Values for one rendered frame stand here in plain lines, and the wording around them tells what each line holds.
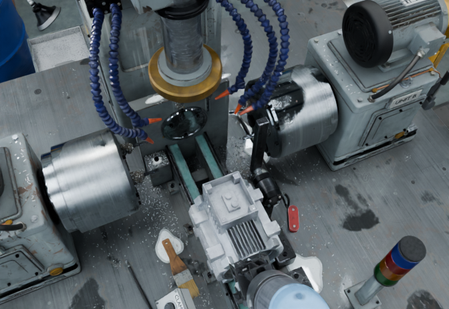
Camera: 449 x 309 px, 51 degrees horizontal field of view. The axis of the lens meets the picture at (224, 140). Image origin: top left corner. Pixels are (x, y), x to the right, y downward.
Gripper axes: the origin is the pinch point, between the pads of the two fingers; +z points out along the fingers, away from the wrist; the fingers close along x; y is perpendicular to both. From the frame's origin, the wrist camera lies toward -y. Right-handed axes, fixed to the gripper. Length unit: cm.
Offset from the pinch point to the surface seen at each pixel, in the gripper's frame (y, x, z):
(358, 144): 16, -56, 37
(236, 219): 12.2, -4.5, 9.1
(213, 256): 4.9, 3.1, 13.1
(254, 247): 4.1, -6.5, 9.2
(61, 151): 42, 30, 25
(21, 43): 118, 46, 168
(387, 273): -11.2, -33.2, 0.6
